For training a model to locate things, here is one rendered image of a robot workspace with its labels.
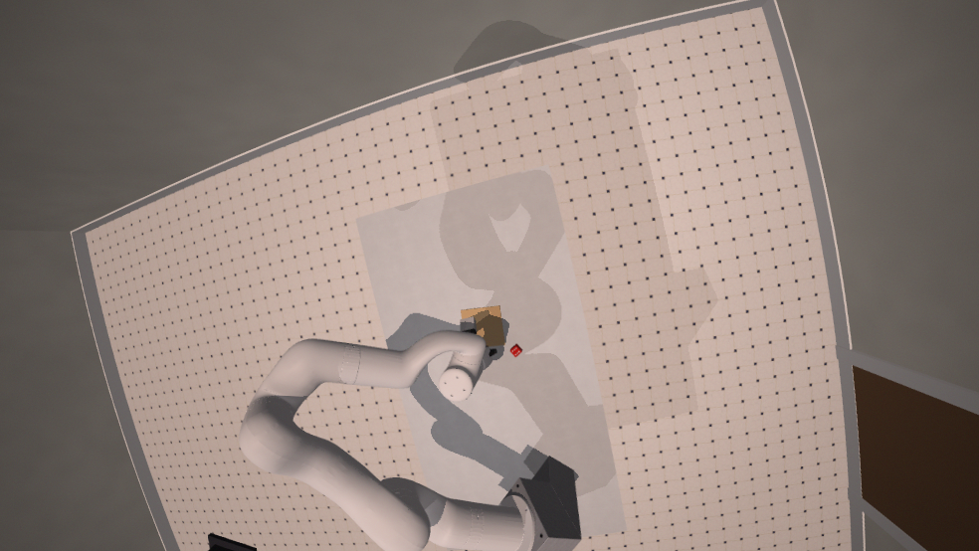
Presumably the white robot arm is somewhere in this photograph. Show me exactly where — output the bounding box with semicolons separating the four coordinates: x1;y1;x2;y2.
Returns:
239;317;535;551

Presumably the tan flat mat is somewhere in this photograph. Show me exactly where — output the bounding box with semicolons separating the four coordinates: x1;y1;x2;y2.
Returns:
461;305;505;347

